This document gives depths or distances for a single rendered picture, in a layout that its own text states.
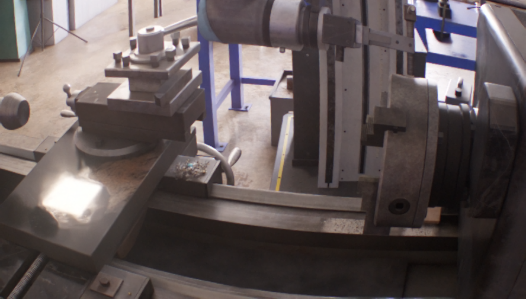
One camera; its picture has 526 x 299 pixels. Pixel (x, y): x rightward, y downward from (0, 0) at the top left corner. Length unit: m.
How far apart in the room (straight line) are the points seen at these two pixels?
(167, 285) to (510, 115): 0.70
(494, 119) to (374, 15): 1.36
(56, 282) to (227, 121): 2.52
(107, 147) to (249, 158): 1.83
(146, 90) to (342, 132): 1.08
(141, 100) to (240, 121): 2.23
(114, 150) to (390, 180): 0.66
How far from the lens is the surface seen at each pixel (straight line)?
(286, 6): 0.89
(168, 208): 1.24
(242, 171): 2.92
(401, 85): 0.85
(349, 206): 1.22
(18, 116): 1.19
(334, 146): 2.12
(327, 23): 0.85
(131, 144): 1.26
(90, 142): 1.30
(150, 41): 1.18
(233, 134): 3.25
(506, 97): 0.67
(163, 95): 1.13
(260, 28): 0.89
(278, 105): 3.01
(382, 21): 1.98
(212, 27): 0.92
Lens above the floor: 1.55
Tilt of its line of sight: 28 degrees down
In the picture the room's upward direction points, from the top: 2 degrees counter-clockwise
